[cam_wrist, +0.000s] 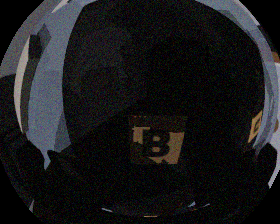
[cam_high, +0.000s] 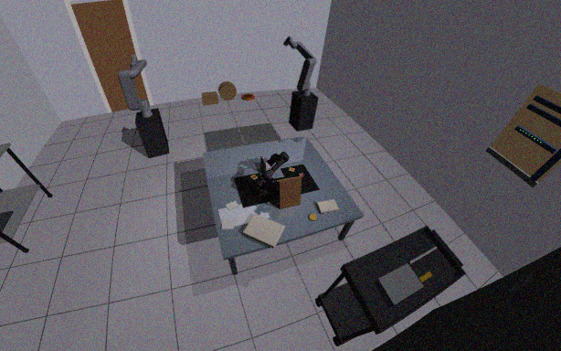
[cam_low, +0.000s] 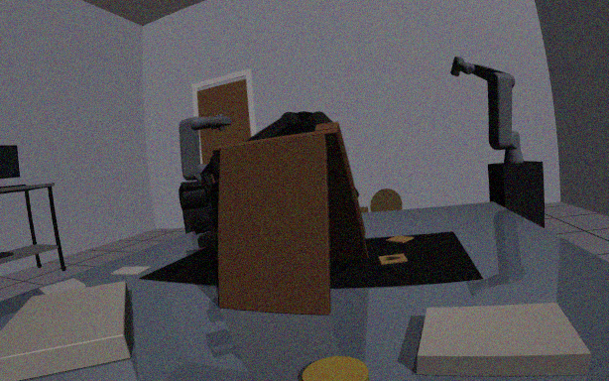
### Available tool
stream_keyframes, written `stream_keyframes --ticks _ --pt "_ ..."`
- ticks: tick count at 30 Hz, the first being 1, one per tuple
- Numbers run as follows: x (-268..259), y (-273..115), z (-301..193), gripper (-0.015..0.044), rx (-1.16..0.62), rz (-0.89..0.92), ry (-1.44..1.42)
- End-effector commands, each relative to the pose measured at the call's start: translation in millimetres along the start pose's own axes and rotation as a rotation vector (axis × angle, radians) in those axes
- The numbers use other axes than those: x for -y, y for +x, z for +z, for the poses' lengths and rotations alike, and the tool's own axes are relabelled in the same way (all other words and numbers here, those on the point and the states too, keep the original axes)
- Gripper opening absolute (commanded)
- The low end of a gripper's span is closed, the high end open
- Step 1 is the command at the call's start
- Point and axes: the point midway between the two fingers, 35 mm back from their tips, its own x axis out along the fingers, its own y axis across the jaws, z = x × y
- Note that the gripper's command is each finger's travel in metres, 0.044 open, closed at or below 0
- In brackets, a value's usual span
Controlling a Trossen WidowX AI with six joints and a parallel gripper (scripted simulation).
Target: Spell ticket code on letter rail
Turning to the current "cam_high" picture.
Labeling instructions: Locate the brown board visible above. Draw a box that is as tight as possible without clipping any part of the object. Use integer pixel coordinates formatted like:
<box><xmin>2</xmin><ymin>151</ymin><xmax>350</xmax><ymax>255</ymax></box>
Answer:
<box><xmin>268</xmin><ymin>173</ymin><xmax>303</xmax><ymax>209</ymax></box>

